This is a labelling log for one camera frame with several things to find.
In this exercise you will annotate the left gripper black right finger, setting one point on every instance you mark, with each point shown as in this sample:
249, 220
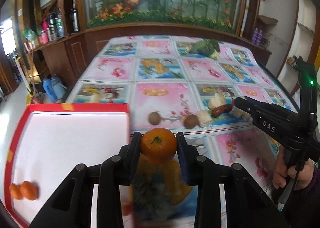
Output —
247, 205

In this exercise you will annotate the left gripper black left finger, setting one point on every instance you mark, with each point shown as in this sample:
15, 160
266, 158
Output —
71, 203

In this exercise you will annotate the dark red date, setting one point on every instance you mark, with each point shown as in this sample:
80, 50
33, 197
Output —
216, 112

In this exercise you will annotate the beige cut root chunk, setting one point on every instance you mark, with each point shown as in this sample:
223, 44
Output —
204, 118

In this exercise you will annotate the brown kiwi fruit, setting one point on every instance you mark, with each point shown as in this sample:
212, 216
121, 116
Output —
154, 118
191, 122

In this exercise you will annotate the right human hand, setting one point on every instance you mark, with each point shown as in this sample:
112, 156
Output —
281, 172

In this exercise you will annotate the red white cardboard box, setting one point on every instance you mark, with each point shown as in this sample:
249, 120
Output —
51, 139

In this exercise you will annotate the purple bottles on shelf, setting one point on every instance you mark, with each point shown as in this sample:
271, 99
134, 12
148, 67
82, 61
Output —
257, 37

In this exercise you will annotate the blue water bottle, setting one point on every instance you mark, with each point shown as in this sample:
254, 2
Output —
54, 88

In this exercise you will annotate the colourful fruit print tablecloth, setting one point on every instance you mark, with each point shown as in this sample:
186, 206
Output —
157, 73

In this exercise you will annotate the green leafy cabbage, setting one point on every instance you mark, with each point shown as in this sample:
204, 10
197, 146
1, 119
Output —
208, 47

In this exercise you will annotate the wooden cabinet shelf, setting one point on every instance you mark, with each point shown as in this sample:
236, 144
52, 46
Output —
67, 56

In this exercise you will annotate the pink bottle on shelf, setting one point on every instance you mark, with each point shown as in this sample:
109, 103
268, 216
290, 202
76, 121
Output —
44, 31

